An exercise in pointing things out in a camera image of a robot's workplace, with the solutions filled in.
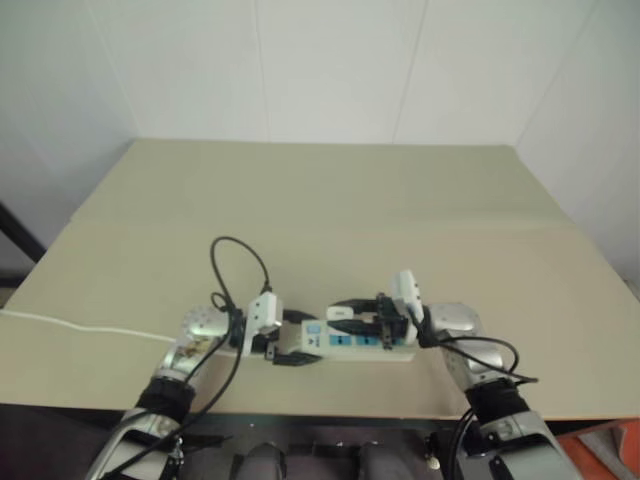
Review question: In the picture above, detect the black metal frame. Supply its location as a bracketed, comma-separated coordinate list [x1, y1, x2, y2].
[0, 199, 47, 275]

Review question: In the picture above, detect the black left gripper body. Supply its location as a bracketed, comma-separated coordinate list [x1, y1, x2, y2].
[251, 312, 294, 364]

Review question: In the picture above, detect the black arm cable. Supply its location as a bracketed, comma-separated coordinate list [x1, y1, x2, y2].
[97, 236, 275, 480]
[417, 312, 540, 480]

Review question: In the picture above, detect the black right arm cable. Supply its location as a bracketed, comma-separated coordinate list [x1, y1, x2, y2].
[417, 312, 540, 480]

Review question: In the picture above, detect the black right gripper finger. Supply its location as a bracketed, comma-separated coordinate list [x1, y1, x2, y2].
[332, 318, 382, 339]
[327, 298, 379, 312]

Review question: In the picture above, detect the white power strip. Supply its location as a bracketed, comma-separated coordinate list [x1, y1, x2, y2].
[219, 313, 417, 365]

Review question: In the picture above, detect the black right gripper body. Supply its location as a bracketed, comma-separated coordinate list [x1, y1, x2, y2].
[374, 294, 407, 350]

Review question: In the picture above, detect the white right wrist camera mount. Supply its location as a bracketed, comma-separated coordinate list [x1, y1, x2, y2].
[388, 269, 426, 321]

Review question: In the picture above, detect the orange and grey object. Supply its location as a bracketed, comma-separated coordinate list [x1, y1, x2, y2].
[559, 417, 640, 480]

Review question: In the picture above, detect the dark rounded shape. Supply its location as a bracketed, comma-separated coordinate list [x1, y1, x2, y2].
[233, 442, 287, 480]

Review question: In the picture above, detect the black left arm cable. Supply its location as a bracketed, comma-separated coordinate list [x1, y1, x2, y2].
[97, 236, 275, 480]

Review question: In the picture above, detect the white power strip cord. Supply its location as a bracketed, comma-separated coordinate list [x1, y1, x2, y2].
[0, 309, 179, 346]

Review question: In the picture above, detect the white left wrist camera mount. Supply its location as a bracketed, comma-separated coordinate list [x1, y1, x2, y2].
[238, 293, 285, 357]

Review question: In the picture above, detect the small silver metal fitting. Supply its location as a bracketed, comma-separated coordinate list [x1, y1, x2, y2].
[425, 434, 442, 471]

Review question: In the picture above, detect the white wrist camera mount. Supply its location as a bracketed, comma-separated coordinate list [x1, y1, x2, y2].
[238, 293, 285, 357]
[388, 269, 426, 321]

